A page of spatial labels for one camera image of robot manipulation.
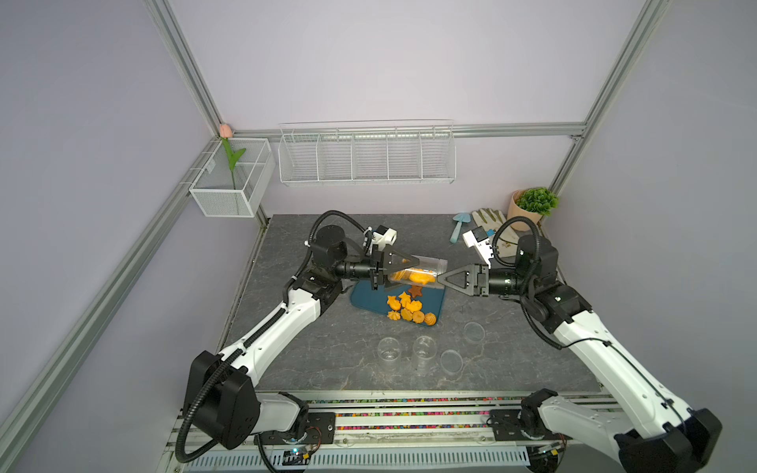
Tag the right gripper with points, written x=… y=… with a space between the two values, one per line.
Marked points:
x=476 y=280

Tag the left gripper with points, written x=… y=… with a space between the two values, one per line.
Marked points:
x=380 y=267

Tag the batch orange cookies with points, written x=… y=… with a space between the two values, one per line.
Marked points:
x=412 y=310
x=422 y=277

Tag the clear cookie jar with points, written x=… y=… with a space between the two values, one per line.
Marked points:
x=430 y=263
x=389 y=353
x=424 y=352

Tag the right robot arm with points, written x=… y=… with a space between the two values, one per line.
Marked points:
x=657 y=432

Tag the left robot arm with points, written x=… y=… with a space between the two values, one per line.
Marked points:
x=221 y=405

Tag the teal plastic tray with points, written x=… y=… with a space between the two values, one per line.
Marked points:
x=364 y=297

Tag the blue garden trowel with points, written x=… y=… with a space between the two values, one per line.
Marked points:
x=460 y=220

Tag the beige gardening glove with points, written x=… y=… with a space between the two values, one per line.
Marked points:
x=491 y=220

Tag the potted green plant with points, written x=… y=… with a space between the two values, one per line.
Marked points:
x=533 y=204

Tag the artificial pink tulip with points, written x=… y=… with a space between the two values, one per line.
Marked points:
x=233 y=156

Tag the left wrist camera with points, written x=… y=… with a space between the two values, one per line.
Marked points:
x=378 y=239

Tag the white wire wall shelf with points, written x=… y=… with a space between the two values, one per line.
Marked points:
x=367 y=152

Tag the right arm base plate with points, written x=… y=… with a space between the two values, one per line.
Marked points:
x=512 y=425

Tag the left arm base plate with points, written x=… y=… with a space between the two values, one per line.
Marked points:
x=318 y=429

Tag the white mesh wall basket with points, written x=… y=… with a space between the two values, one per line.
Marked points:
x=212 y=188

